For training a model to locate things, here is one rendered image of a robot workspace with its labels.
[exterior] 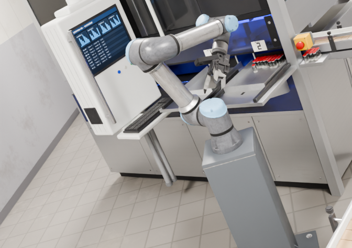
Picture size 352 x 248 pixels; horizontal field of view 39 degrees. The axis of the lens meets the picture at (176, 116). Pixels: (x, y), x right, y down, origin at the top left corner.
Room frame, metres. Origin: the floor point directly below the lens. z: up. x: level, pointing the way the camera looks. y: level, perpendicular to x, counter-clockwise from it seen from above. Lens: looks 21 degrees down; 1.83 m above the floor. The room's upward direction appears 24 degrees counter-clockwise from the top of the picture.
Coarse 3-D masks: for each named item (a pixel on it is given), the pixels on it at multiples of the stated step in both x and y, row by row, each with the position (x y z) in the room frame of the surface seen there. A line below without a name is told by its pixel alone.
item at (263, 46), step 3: (252, 42) 2.63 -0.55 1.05; (255, 42) 2.62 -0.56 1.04; (258, 42) 2.60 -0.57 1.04; (261, 42) 2.59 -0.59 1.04; (264, 42) 2.58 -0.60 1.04; (252, 45) 2.63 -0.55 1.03; (255, 45) 2.62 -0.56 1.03; (258, 45) 2.61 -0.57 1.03; (261, 45) 2.59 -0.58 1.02; (264, 45) 2.58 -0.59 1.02; (255, 48) 2.63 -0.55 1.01; (261, 48) 2.60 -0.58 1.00; (264, 48) 2.59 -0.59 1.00; (255, 51) 2.63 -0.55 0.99
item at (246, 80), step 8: (248, 64) 2.71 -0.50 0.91; (240, 72) 2.65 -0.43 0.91; (248, 72) 2.67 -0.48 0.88; (264, 72) 2.56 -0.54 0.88; (272, 72) 2.51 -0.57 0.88; (232, 80) 2.58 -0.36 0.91; (240, 80) 2.60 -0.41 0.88; (248, 80) 2.55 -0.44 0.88; (256, 80) 2.50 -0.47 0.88; (264, 80) 2.45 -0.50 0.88; (224, 88) 2.52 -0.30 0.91; (232, 88) 2.48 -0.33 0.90; (240, 88) 2.44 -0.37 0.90; (248, 88) 2.41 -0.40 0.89; (256, 88) 2.37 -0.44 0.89
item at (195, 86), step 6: (234, 66) 2.77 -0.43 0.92; (240, 66) 2.80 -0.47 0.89; (204, 72) 2.96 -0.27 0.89; (228, 72) 2.71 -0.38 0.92; (192, 78) 2.88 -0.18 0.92; (198, 78) 2.91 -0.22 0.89; (204, 78) 2.89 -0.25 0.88; (186, 84) 2.83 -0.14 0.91; (192, 84) 2.87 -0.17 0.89; (198, 84) 2.83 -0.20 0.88; (216, 84) 2.62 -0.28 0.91; (192, 90) 2.68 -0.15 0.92; (198, 90) 2.65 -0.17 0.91; (210, 90) 2.59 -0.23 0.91
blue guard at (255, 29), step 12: (240, 24) 2.66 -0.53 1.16; (252, 24) 2.60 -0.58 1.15; (264, 24) 2.55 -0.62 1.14; (240, 36) 2.67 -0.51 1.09; (252, 36) 2.62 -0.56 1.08; (264, 36) 2.57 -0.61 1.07; (192, 48) 2.94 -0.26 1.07; (204, 48) 2.87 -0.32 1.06; (228, 48) 2.75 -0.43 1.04; (240, 48) 2.70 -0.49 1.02; (252, 48) 2.64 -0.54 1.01; (168, 60) 3.11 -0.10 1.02; (180, 60) 3.03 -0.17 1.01
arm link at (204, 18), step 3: (201, 15) 2.35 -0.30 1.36; (204, 15) 2.32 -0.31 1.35; (198, 18) 2.35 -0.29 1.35; (201, 18) 2.33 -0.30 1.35; (204, 18) 2.31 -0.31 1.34; (207, 18) 2.31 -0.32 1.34; (210, 18) 2.31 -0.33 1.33; (213, 18) 2.28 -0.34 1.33; (198, 21) 2.34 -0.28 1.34; (201, 21) 2.31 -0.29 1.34; (204, 21) 2.30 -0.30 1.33; (207, 21) 2.30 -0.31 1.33; (198, 24) 2.32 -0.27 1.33; (201, 24) 2.30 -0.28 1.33
